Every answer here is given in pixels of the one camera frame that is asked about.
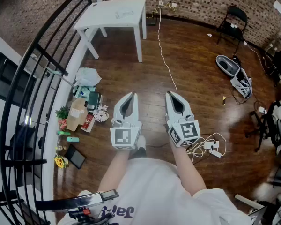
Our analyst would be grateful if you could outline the black head camera mount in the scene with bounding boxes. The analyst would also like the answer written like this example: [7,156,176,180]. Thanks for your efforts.
[35,189,120,225]

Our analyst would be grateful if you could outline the person's left forearm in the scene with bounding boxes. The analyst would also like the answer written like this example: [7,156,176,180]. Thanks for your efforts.
[97,148,132,193]

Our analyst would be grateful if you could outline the white flower bunch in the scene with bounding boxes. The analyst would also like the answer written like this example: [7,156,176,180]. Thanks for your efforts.
[92,105,110,123]

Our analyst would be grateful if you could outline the white power strip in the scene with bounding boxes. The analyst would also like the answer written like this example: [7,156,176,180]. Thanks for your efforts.
[203,141,220,150]

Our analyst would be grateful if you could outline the person's white shoe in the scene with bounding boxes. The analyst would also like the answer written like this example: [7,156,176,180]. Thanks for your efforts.
[136,135,147,150]

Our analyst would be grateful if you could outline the person's right forearm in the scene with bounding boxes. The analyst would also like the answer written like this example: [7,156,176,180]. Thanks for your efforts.
[172,145,207,198]

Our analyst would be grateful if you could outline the metal pole with green handle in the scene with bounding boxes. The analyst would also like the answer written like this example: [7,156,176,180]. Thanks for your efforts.
[45,67,76,87]

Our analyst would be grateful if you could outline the coiled white cable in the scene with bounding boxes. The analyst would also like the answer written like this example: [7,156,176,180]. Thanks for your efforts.
[186,132,227,165]

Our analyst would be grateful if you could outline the black tablet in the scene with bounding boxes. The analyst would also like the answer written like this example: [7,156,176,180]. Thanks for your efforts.
[64,144,87,170]

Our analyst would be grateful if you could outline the light green boxes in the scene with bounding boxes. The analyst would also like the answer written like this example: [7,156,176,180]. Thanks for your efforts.
[72,85,96,98]

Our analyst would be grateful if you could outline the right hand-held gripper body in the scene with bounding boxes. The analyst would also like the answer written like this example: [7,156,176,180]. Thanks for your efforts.
[163,115,200,147]

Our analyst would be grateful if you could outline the person's white printed shirt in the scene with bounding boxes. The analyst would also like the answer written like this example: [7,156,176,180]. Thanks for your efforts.
[57,157,252,225]

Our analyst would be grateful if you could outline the long white cable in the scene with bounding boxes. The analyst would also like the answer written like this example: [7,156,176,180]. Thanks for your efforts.
[157,5,178,94]

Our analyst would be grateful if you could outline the black double door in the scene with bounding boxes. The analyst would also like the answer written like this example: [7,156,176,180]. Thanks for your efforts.
[0,52,37,108]

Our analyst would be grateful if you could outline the red box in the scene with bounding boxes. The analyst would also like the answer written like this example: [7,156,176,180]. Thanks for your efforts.
[81,115,96,133]

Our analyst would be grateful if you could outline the white backpack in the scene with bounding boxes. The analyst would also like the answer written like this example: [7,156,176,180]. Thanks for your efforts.
[229,68,253,100]

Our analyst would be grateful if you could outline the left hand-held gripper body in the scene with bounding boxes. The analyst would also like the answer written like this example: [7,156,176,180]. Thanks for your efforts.
[110,119,143,150]

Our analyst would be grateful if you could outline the pink flower bunch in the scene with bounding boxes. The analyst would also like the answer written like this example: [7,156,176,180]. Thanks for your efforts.
[58,118,69,131]

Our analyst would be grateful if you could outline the white table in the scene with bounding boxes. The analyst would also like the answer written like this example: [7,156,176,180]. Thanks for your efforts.
[73,0,148,63]

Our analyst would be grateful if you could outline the yellow cable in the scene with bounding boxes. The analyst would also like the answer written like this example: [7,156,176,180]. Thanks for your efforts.
[145,2,176,20]

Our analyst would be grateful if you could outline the brown cardboard box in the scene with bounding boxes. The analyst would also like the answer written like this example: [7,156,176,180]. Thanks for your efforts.
[67,97,89,132]

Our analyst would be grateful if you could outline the green leafy plant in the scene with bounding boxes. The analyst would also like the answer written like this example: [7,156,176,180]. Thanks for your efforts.
[55,106,69,120]

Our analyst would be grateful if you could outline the sunflower bunch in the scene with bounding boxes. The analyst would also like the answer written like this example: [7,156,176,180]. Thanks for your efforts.
[53,154,70,169]

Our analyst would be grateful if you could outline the dark green box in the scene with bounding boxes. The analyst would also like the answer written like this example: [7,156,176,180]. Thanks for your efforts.
[87,91,102,107]

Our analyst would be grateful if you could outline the black folding chair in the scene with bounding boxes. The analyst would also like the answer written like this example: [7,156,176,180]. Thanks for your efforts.
[216,5,249,54]

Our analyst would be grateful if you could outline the black metal railing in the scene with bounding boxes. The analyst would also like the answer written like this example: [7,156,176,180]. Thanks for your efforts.
[0,0,94,225]

